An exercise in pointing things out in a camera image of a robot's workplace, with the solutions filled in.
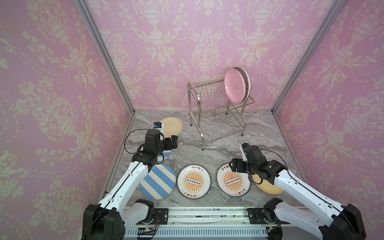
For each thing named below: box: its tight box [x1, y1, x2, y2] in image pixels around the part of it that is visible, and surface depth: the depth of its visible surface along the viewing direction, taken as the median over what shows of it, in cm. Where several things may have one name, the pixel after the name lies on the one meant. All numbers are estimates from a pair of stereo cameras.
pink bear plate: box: [224, 68, 246, 104], surface depth 87 cm
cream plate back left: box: [159, 116, 184, 138], surface depth 115 cm
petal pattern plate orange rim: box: [233, 66, 252, 103], surface depth 77 cm
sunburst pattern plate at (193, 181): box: [177, 164, 212, 199], surface depth 87 cm
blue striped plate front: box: [140, 164, 177, 200], surface depth 87 cm
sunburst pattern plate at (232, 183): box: [216, 163, 251, 197], surface depth 85 cm
